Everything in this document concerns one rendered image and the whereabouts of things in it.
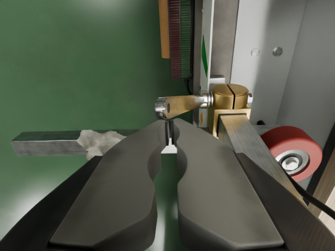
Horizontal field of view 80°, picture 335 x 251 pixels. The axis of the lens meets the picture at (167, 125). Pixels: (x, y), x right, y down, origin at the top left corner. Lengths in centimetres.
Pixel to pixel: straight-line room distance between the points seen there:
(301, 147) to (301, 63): 28
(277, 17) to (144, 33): 73
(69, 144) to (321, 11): 51
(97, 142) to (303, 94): 43
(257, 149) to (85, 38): 109
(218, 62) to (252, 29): 13
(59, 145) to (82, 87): 95
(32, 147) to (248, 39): 48
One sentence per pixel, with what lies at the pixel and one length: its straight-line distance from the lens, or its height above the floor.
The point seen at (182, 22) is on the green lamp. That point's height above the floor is 70.
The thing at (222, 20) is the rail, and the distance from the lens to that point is 43.
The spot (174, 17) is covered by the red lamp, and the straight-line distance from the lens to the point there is 42.
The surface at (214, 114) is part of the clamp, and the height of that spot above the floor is 87.
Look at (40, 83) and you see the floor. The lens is 141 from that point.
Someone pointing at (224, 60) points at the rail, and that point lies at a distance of 44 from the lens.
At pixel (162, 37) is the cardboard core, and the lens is 106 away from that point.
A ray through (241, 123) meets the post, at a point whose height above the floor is 90.
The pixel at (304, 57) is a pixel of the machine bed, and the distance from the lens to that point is 54.
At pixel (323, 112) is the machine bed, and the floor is 77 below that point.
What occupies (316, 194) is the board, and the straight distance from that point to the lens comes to 43.
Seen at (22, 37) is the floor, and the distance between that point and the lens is 137.
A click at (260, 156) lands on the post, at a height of 96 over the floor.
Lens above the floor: 112
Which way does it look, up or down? 60 degrees down
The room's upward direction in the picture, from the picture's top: 177 degrees counter-clockwise
